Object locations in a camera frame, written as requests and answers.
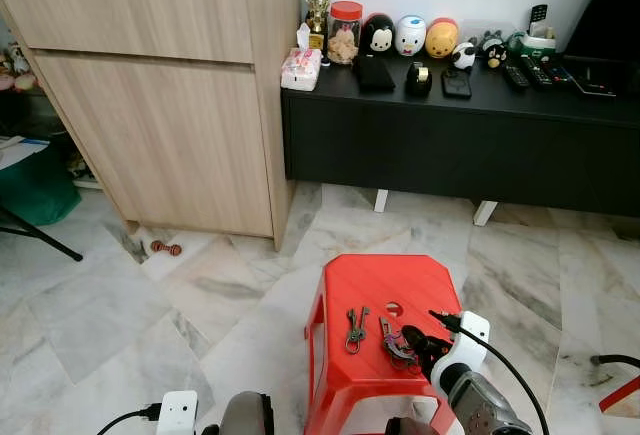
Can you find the black television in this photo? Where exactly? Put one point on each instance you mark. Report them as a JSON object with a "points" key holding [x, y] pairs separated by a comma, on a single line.
{"points": [[615, 5]]}

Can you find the pink white tissue pack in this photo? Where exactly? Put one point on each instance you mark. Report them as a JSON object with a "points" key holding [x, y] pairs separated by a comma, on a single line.
{"points": [[300, 67]]}

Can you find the grey-green key bunch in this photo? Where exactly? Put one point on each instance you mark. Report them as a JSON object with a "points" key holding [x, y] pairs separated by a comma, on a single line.
{"points": [[355, 330]]}

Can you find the green bin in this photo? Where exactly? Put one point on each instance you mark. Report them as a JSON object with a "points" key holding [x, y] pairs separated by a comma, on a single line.
{"points": [[40, 190]]}

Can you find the small black remote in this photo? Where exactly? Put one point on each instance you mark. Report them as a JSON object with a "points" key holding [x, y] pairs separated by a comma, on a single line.
{"points": [[538, 15]]}

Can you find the clear jar with red lid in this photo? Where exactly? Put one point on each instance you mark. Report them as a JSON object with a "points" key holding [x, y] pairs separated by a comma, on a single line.
{"points": [[344, 40]]}

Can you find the black wallet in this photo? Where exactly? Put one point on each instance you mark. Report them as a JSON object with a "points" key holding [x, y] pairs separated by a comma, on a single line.
{"points": [[375, 74]]}

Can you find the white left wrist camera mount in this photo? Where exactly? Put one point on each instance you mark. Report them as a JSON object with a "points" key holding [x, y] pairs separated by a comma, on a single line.
{"points": [[178, 413]]}

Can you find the red dumbbell toy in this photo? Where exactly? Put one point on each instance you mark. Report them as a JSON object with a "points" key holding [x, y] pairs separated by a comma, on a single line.
{"points": [[166, 248]]}

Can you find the gold and blue trophy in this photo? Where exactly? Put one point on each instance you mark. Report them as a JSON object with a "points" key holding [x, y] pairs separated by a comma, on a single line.
{"points": [[318, 0]]}

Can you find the black tape dispenser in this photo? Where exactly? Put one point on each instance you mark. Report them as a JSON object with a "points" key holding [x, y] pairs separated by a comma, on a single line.
{"points": [[418, 79]]}

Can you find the black white mouse plush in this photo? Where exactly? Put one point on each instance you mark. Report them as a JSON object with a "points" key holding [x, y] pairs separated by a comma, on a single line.
{"points": [[378, 35]]}

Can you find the black low console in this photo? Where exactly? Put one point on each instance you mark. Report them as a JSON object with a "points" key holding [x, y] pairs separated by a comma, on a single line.
{"points": [[450, 145]]}

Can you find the white duck plush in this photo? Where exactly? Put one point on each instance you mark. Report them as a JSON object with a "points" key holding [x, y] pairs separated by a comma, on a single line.
{"points": [[411, 35]]}

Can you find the pale plush toys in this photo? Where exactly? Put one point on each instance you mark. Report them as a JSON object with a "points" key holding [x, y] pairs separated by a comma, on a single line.
{"points": [[15, 70]]}

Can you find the black flat tray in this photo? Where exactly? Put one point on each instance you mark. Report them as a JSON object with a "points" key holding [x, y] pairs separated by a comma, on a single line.
{"points": [[592, 77]]}

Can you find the black remote control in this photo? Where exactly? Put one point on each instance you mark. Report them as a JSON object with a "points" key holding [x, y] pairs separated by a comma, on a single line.
{"points": [[515, 76], [560, 73], [536, 71]]}

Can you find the black phone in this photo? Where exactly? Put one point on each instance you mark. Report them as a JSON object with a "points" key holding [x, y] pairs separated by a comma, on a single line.
{"points": [[457, 83]]}

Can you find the small black penguin toy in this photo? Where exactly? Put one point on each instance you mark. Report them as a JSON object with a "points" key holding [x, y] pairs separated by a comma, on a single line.
{"points": [[494, 50]]}

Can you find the red plastic stool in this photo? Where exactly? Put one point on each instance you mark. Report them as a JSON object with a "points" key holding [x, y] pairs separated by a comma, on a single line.
{"points": [[400, 285]]}

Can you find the green white holder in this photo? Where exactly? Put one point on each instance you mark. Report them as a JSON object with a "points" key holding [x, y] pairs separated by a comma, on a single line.
{"points": [[535, 42]]}

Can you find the black stand leg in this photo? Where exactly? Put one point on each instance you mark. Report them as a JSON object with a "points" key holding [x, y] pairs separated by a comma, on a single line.
{"points": [[45, 240]]}

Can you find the small panda toy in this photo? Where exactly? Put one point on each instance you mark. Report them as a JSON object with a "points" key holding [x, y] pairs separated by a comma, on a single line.
{"points": [[463, 56]]}

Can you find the yellow bear plush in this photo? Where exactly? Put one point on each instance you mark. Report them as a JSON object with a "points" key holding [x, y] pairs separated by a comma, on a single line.
{"points": [[442, 39]]}

